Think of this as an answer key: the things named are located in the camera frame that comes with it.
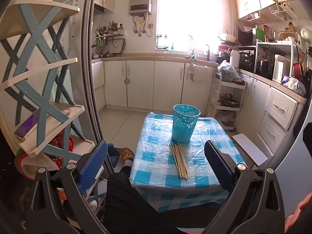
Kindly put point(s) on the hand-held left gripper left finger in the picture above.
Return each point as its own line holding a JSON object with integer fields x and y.
{"x": 93, "y": 165}

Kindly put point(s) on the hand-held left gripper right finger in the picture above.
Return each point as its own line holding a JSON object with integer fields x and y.
{"x": 217, "y": 162}

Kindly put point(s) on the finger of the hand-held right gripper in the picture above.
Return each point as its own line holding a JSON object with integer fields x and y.
{"x": 306, "y": 139}

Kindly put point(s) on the bundle of wooden chopsticks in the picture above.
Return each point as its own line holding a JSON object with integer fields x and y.
{"x": 179, "y": 160}

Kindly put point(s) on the blue perforated plastic basket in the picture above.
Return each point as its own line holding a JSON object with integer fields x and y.
{"x": 185, "y": 124}

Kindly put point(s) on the person's right hand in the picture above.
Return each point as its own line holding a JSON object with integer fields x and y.
{"x": 301, "y": 212}

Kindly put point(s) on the blue slipper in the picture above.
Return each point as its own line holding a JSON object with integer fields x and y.
{"x": 112, "y": 154}

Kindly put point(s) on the yellow patterned slipper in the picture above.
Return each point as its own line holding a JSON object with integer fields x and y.
{"x": 127, "y": 154}

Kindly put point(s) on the cream drawer cabinet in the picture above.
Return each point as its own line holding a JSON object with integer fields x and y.
{"x": 275, "y": 112}

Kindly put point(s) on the red patterned cloth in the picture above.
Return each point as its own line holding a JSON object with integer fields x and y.
{"x": 57, "y": 142}

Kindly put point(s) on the person's black trouser leg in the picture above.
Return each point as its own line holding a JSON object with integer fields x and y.
{"x": 126, "y": 204}

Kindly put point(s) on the blue snack bag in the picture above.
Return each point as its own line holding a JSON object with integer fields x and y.
{"x": 292, "y": 84}

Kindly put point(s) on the blue white checkered tablecloth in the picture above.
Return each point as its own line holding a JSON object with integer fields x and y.
{"x": 158, "y": 160}

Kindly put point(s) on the white fluffy cloth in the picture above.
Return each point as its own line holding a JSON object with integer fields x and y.
{"x": 31, "y": 168}

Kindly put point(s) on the dark wok with lid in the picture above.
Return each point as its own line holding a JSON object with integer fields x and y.
{"x": 229, "y": 100}

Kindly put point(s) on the red frying pan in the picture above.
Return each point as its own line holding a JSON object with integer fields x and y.
{"x": 297, "y": 72}

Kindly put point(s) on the white electric kettle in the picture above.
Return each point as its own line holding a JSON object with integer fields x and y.
{"x": 278, "y": 69}

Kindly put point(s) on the white tiered trolley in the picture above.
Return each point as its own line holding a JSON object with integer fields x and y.
{"x": 240, "y": 90}

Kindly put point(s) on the purple smartphone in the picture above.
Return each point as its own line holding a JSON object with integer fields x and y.
{"x": 26, "y": 126}

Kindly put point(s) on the steel cooking pot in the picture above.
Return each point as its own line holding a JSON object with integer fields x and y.
{"x": 265, "y": 68}

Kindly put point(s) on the cream and blue shelf rack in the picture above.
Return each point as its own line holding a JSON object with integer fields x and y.
{"x": 36, "y": 97}

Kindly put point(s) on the cream stove-side cabinet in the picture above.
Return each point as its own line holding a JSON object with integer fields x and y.
{"x": 97, "y": 75}

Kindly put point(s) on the clear plastic bag with greens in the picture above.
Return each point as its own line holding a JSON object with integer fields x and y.
{"x": 228, "y": 72}

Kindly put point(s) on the white door-hung bin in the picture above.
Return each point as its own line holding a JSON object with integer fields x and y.
{"x": 197, "y": 73}

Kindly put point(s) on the cream base cabinet row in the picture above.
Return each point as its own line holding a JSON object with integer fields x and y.
{"x": 146, "y": 82}

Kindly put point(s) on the black countertop oven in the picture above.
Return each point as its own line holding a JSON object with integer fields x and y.
{"x": 247, "y": 58}

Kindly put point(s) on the white countertop shelf rack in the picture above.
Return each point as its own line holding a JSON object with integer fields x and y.
{"x": 275, "y": 43}

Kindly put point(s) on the green round clock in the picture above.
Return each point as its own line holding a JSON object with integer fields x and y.
{"x": 305, "y": 35}

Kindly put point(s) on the white thermos jug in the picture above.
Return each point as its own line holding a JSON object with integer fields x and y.
{"x": 234, "y": 59}

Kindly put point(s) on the straight metal faucet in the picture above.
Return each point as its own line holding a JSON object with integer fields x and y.
{"x": 208, "y": 52}

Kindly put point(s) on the green cutting board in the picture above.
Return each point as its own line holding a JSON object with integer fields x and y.
{"x": 260, "y": 33}

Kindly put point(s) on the curved metal faucet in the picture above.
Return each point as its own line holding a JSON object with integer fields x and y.
{"x": 193, "y": 46}

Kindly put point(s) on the black microwave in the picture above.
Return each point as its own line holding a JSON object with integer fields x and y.
{"x": 245, "y": 36}

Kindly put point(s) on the hanging metal tray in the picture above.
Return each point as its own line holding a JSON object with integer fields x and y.
{"x": 119, "y": 45}

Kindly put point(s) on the bright kitchen window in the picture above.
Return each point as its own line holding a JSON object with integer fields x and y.
{"x": 187, "y": 17}

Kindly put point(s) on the grey range hood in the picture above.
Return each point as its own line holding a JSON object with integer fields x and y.
{"x": 102, "y": 10}

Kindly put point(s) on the grey metal door frame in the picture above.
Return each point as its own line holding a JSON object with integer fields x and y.
{"x": 89, "y": 78}

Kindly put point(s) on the wall rack with seasoning bottles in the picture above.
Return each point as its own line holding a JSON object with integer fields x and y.
{"x": 111, "y": 29}

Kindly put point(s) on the grey wall water heater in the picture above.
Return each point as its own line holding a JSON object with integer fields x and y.
{"x": 140, "y": 0}

